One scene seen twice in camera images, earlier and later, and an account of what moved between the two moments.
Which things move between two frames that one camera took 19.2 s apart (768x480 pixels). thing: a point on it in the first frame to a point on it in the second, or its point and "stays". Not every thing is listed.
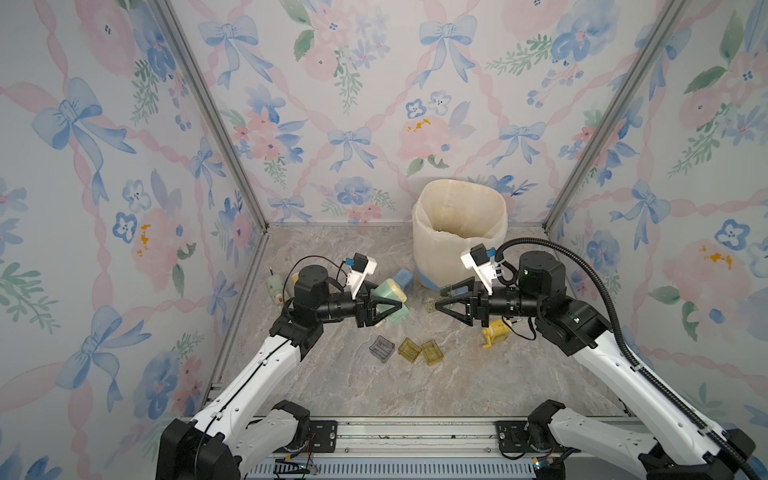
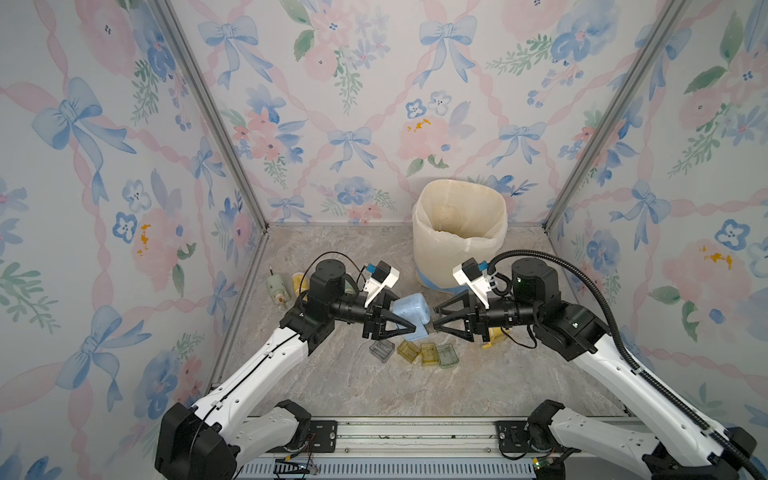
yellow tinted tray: x=432 y=351 stays
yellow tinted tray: x=409 y=350 stays
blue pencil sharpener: x=404 y=277 to x=413 y=308
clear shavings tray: x=382 y=348 stays
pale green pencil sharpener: x=276 y=284 stays
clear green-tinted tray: x=429 y=304 to x=447 y=356
